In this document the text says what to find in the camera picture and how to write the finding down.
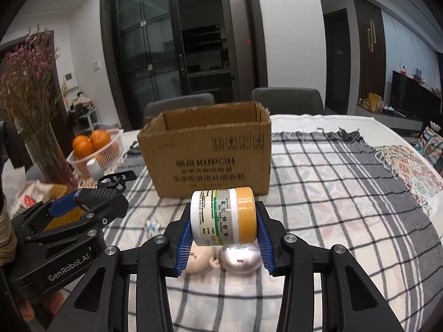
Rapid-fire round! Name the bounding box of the orange fruit right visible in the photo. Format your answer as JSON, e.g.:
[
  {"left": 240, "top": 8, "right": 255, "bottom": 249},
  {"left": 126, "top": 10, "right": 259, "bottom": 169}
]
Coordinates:
[{"left": 89, "top": 130, "right": 111, "bottom": 151}]

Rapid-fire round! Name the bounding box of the small white cup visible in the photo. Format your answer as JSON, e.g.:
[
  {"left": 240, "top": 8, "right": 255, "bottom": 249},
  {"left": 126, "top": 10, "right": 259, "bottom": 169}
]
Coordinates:
[{"left": 86, "top": 157, "right": 104, "bottom": 181}]

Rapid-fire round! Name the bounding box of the black tv cabinet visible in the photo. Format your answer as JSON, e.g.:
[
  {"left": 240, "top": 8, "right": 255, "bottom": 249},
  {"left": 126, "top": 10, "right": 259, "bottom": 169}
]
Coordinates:
[{"left": 390, "top": 71, "right": 442, "bottom": 125}]

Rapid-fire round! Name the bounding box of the silver oval case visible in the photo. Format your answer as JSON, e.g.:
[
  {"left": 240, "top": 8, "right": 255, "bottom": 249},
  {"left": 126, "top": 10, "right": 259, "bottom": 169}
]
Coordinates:
[{"left": 218, "top": 243, "right": 262, "bottom": 275}]

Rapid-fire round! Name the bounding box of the dried pink flower bouquet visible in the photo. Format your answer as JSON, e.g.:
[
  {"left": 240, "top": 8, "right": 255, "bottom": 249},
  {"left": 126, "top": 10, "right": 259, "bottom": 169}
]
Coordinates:
[{"left": 1, "top": 28, "right": 59, "bottom": 140}]

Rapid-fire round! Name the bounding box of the white jar orange lid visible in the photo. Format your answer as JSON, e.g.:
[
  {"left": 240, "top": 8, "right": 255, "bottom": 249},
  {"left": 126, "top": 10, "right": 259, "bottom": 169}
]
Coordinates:
[{"left": 190, "top": 187, "right": 257, "bottom": 247}]

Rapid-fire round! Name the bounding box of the orange fruit left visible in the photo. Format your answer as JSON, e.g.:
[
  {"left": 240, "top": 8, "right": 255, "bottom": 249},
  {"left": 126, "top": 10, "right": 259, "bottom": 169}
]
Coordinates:
[{"left": 72, "top": 135, "right": 95, "bottom": 160}]

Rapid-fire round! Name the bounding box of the grey dining chair left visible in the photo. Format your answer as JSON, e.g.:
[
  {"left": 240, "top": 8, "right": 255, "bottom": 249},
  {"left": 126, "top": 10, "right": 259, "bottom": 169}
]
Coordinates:
[{"left": 143, "top": 92, "right": 215, "bottom": 125}]

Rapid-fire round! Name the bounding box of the grey plaid tablecloth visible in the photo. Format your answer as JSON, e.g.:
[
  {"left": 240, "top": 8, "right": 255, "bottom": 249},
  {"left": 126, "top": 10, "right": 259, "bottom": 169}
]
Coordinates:
[{"left": 100, "top": 127, "right": 443, "bottom": 332}]

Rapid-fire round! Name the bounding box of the colourful patterned cloth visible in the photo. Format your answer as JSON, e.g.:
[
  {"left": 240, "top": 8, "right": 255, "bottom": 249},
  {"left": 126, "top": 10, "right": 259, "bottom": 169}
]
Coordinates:
[{"left": 376, "top": 146, "right": 442, "bottom": 206}]

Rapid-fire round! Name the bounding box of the small white blue figurine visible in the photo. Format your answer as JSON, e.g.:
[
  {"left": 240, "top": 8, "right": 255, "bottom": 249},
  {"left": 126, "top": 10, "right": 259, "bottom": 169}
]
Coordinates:
[{"left": 145, "top": 220, "right": 161, "bottom": 239}]

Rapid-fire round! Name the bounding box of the grey dining chair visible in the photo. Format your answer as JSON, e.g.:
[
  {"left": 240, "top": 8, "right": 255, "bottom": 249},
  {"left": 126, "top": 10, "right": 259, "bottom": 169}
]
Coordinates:
[
  {"left": 143, "top": 92, "right": 215, "bottom": 125},
  {"left": 251, "top": 87, "right": 324, "bottom": 115}
]

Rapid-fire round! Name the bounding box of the orange fruit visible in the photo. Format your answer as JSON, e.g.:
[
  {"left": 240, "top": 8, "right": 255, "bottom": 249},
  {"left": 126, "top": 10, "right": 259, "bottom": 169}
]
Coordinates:
[
  {"left": 72, "top": 135, "right": 95, "bottom": 160},
  {"left": 89, "top": 130, "right": 111, "bottom": 151}
]

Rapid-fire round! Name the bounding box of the brown cardboard box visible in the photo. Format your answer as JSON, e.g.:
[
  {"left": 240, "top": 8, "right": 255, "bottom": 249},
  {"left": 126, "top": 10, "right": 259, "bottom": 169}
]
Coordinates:
[{"left": 137, "top": 102, "right": 272, "bottom": 199}]

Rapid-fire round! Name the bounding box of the grey dining chair right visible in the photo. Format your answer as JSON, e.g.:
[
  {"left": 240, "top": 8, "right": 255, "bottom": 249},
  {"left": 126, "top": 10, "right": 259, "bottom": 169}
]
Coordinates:
[{"left": 251, "top": 87, "right": 324, "bottom": 115}]

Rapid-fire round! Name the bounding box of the white plastic fruit basket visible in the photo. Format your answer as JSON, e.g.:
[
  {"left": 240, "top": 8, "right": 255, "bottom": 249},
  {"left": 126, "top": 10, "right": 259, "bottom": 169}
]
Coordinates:
[{"left": 66, "top": 129, "right": 125, "bottom": 177}]

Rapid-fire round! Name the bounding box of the glass flower vase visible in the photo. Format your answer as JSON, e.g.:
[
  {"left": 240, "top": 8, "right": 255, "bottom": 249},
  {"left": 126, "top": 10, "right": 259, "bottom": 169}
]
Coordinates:
[{"left": 25, "top": 123, "right": 78, "bottom": 192}]

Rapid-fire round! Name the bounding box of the person's left hand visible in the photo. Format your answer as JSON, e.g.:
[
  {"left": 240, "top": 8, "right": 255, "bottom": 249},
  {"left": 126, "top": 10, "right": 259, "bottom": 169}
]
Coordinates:
[{"left": 17, "top": 291, "right": 65, "bottom": 322}]

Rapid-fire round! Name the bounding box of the beige round deer gadget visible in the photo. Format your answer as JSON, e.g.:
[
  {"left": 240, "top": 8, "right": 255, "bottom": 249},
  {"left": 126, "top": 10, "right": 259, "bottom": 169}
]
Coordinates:
[{"left": 186, "top": 243, "right": 220, "bottom": 274}]

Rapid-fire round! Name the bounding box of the dark glass sliding door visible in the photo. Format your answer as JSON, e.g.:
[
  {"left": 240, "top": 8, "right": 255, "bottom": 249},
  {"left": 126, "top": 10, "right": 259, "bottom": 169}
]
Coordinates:
[{"left": 100, "top": 0, "right": 268, "bottom": 130}]

